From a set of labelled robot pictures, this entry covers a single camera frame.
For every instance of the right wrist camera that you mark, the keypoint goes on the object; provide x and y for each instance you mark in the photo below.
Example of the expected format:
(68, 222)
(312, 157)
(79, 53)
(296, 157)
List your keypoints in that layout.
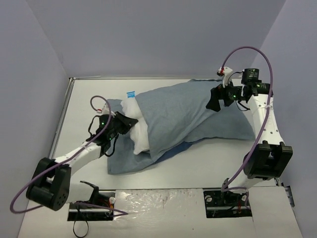
(225, 73)

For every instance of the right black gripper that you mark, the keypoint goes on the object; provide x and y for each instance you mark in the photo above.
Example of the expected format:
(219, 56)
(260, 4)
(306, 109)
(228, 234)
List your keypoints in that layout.
(220, 93)

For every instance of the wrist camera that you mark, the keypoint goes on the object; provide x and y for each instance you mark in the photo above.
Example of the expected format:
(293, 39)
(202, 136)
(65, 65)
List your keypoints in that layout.
(105, 111)
(225, 73)

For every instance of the white pillow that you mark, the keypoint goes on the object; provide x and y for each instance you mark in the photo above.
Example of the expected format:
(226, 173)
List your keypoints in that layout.
(139, 132)

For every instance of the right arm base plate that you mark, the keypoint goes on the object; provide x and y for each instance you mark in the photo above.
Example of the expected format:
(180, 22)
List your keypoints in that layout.
(225, 204)

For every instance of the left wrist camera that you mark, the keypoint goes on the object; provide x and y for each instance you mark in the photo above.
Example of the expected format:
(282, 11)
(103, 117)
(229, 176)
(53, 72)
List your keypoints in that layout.
(105, 111)

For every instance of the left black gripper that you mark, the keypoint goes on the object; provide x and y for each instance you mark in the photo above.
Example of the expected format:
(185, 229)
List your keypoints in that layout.
(119, 124)

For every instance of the blue white pillow tag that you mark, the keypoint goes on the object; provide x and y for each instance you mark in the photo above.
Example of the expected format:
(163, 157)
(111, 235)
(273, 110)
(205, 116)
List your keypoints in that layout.
(130, 94)

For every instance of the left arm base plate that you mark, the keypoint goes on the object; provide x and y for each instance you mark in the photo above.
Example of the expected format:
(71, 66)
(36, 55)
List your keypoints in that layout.
(90, 213)

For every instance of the blue patterned pillowcase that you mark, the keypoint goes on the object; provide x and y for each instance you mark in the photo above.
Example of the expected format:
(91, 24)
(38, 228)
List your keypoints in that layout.
(176, 118)

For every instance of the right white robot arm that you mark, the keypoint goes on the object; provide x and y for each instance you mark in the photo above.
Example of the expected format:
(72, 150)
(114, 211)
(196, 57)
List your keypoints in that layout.
(269, 155)

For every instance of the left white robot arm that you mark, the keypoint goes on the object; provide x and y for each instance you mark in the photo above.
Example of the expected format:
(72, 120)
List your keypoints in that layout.
(51, 181)

